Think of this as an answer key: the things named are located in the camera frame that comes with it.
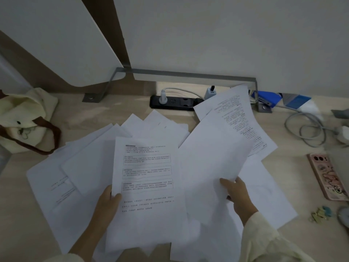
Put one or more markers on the white rounded divider panel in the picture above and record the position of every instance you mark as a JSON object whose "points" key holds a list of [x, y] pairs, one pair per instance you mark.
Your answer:
{"points": [[54, 38]]}

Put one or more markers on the person's right thumb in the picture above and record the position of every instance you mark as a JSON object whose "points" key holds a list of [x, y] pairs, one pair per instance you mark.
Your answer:
{"points": [[226, 184]]}

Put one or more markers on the printed paper sheet with boxes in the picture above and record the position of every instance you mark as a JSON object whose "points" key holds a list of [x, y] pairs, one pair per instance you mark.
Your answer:
{"points": [[148, 188]]}

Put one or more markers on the white power adapter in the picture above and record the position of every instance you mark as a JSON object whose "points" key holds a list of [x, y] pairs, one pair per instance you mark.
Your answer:
{"points": [[343, 135]]}

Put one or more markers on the person's right hand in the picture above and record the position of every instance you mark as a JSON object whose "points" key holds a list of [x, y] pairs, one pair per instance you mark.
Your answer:
{"points": [[241, 197]]}

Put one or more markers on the large white divider panel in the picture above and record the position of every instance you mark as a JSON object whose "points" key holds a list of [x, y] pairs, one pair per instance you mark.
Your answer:
{"points": [[231, 38]]}

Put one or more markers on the white USB charger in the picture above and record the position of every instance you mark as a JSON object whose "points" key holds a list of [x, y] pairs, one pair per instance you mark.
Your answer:
{"points": [[210, 93]]}

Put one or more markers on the person's left forearm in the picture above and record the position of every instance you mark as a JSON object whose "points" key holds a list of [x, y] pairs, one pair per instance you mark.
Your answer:
{"points": [[87, 238]]}

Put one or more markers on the person's left thumb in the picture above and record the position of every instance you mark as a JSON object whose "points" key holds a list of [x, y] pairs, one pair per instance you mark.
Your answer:
{"points": [[116, 198]]}

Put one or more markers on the black power strip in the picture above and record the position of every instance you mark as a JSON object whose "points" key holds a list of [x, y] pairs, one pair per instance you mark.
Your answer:
{"points": [[177, 103]]}

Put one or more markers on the blue and white packet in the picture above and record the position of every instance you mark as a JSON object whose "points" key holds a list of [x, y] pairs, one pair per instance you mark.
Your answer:
{"points": [[302, 103]]}

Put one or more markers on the person's left hand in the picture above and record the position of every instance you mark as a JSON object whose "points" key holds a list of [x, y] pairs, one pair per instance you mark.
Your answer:
{"points": [[103, 203]]}

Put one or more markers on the phone in pink cartoon case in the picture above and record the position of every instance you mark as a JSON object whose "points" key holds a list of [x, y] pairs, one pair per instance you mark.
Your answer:
{"points": [[327, 177]]}

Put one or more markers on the white paper sheet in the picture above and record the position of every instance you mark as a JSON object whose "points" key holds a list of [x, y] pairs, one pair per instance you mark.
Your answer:
{"points": [[212, 160]]}

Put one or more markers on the pile of white paper sheets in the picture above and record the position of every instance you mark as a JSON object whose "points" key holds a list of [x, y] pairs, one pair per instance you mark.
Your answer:
{"points": [[90, 160]]}

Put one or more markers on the person's right forearm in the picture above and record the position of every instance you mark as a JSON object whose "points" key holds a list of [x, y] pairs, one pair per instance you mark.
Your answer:
{"points": [[268, 240]]}

